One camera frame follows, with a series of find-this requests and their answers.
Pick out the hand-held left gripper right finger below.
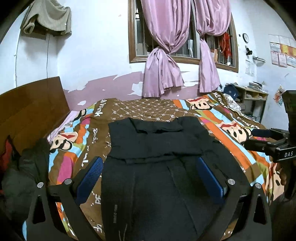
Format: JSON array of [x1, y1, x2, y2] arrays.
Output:
[[196, 156, 272, 241]]

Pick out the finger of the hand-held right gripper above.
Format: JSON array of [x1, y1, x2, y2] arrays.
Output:
[[245, 138, 278, 158], [252, 128, 289, 139]]

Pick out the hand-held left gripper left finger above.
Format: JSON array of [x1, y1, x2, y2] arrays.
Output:
[[26, 156, 104, 241]]

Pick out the black jacket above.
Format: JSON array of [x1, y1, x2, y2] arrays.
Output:
[[101, 116, 251, 241]]

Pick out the dark green clothes pile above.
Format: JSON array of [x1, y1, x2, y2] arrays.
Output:
[[0, 138, 50, 209]]

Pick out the person's right hand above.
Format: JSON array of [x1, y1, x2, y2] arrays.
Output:
[[279, 163, 287, 188]]

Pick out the cartoon printed blanket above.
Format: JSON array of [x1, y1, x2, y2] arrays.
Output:
[[22, 91, 281, 241]]

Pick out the floral cloth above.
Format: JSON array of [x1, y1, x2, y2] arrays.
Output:
[[223, 94, 245, 112]]

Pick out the wooden shelf desk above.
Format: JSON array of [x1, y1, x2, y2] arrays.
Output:
[[233, 85, 269, 123]]

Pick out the stack of books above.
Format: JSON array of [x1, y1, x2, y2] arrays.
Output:
[[248, 81, 266, 90]]

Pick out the dark blue cap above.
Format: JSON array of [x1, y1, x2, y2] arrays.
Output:
[[223, 85, 240, 98]]

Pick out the person's grey clothing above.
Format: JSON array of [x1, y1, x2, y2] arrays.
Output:
[[269, 195, 296, 241]]

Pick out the narrow pink curtain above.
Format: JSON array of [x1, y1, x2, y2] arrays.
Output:
[[194, 0, 232, 93]]

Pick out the wooden headboard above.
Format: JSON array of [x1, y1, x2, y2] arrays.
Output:
[[0, 76, 70, 154]]

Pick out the red hanging cloth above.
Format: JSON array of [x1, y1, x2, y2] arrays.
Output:
[[218, 32, 232, 58]]

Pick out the wide pink curtain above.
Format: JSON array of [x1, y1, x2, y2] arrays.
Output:
[[141, 0, 192, 98]]

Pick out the beige cloth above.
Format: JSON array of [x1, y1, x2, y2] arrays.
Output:
[[20, 0, 72, 36]]

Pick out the colourful wall hanging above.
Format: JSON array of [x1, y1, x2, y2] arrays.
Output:
[[274, 85, 285, 103]]

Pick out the white wall papers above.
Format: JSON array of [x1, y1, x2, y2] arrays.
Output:
[[245, 60, 256, 77]]

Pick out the wall posters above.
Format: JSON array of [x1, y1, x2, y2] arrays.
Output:
[[269, 34, 296, 67]]

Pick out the thin wall cable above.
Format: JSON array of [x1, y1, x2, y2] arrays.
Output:
[[46, 32, 50, 80]]

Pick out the white wall pipe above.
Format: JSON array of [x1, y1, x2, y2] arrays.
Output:
[[14, 35, 21, 88]]

